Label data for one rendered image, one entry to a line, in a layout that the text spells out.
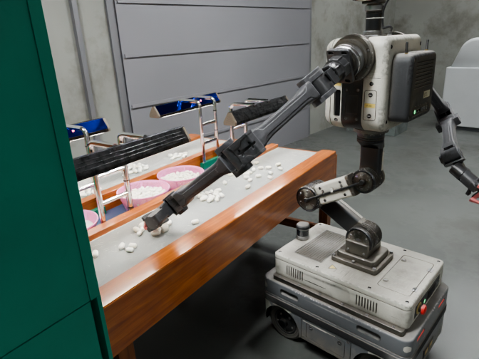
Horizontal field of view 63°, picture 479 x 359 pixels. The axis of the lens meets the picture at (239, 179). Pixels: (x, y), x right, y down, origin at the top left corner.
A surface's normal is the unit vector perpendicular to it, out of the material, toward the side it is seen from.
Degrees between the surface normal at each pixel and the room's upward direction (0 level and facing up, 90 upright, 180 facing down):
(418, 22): 90
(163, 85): 90
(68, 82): 90
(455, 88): 90
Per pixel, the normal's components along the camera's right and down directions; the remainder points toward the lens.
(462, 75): -0.71, 0.27
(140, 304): 0.83, 0.15
